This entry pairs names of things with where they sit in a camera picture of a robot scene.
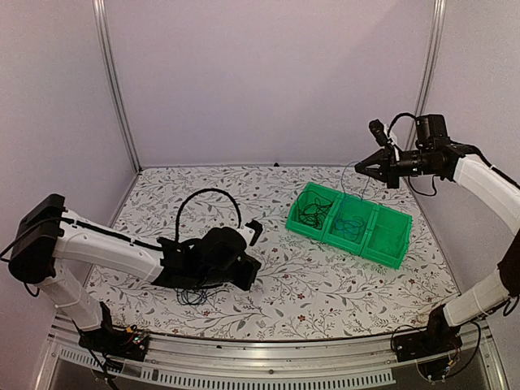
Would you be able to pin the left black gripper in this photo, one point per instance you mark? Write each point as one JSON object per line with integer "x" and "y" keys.
{"x": 244, "y": 282}

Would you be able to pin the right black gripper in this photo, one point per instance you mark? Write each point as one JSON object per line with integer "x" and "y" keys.
{"x": 390, "y": 175}

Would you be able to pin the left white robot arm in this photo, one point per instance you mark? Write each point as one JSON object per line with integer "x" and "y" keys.
{"x": 50, "y": 235}

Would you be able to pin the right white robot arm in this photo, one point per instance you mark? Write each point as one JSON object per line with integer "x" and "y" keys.
{"x": 437, "y": 155}

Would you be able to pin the green bin right compartment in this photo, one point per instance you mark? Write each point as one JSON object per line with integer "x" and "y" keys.
{"x": 388, "y": 237}

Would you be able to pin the green bin compartment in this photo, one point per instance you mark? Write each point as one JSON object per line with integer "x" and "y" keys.
{"x": 311, "y": 212}
{"x": 388, "y": 237}

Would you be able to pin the green bin left compartment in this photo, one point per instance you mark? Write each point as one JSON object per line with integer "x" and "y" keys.
{"x": 311, "y": 212}

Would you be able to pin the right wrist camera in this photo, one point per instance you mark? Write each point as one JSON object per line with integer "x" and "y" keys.
{"x": 385, "y": 137}

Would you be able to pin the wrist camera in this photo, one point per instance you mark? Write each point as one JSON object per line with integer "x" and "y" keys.
{"x": 251, "y": 231}
{"x": 385, "y": 137}

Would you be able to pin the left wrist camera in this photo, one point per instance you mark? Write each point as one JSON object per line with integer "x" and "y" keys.
{"x": 251, "y": 231}

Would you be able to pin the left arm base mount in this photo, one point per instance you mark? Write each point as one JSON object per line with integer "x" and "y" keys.
{"x": 130, "y": 343}

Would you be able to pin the front aluminium rail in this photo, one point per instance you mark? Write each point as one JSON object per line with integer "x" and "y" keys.
{"x": 177, "y": 362}

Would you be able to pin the right aluminium frame post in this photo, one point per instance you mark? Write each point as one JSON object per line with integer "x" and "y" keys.
{"x": 433, "y": 49}

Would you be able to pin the aluminium frame post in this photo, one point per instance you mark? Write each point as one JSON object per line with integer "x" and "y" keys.
{"x": 108, "y": 58}
{"x": 433, "y": 49}

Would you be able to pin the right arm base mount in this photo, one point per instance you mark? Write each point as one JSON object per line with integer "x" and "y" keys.
{"x": 437, "y": 338}

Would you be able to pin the left aluminium frame post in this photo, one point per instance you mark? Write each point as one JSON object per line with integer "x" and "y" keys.
{"x": 108, "y": 58}

